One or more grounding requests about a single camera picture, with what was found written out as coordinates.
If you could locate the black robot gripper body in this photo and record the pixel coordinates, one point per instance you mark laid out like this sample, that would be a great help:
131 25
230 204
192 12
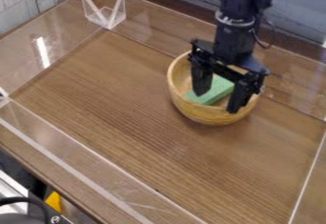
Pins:
228 54

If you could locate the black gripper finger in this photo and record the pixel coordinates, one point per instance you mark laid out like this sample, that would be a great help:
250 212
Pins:
246 87
202 77

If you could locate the green rectangular block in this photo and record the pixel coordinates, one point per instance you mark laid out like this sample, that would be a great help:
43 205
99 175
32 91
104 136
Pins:
220 89

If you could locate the brown wooden bowl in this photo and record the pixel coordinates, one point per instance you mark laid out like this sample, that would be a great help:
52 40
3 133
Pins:
212 115

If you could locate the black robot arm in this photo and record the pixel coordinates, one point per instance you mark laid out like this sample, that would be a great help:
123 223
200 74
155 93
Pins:
242 9

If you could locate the clear acrylic corner bracket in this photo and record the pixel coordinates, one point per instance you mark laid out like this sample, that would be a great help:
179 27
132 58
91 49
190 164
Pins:
105 17

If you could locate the clear acrylic front wall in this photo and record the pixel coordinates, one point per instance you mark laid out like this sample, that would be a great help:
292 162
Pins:
95 184

